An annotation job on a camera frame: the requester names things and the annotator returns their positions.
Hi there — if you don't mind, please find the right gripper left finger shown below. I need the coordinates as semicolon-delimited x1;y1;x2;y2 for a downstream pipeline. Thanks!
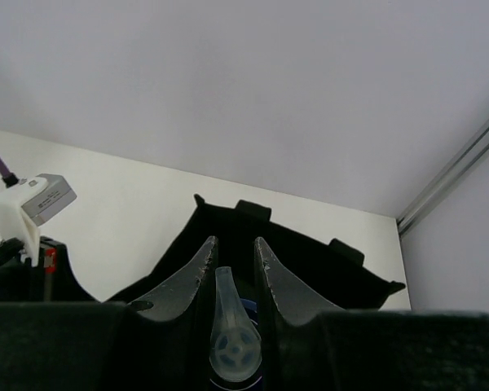
0;237;218;390

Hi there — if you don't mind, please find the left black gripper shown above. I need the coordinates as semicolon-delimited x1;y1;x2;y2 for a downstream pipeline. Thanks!
0;236;94;301

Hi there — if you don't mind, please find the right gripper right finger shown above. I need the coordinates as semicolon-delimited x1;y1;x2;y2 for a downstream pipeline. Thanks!
254;238;489;390

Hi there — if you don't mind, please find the orange bottle white pump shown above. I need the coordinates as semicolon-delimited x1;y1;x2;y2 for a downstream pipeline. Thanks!
209;266;262;390

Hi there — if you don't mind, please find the black canvas bag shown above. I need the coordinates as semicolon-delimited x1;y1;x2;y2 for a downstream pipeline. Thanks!
111;195;405;310

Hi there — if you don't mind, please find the right aluminium frame post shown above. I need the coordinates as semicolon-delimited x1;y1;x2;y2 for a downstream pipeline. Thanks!
396;118;489;238

